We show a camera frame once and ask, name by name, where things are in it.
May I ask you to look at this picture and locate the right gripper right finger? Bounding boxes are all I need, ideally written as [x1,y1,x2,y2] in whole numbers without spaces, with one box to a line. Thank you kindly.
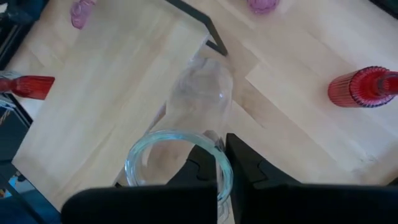
[224,133,398,224]

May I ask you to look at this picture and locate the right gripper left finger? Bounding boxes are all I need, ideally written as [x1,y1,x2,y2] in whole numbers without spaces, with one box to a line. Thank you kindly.
[60,144,218,224]

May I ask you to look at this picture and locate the clear smooth wide-mouth vase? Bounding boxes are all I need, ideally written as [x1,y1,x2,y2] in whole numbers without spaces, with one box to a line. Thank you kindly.
[124,57,234,223]

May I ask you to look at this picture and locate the red ribbed cylinder vase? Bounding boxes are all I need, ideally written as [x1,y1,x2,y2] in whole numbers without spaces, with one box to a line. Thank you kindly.
[327,65,398,109]

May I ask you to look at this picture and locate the red tapered glass vase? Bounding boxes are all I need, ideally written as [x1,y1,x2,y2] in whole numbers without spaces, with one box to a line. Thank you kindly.
[0,75,56,101]

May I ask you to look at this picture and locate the pink ribbed cylinder vase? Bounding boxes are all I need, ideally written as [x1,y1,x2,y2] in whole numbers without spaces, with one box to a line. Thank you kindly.
[69,0,98,30]

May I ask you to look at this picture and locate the pink tall bottle vase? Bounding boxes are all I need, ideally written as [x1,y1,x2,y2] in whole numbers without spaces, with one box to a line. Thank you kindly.
[246,0,280,15]

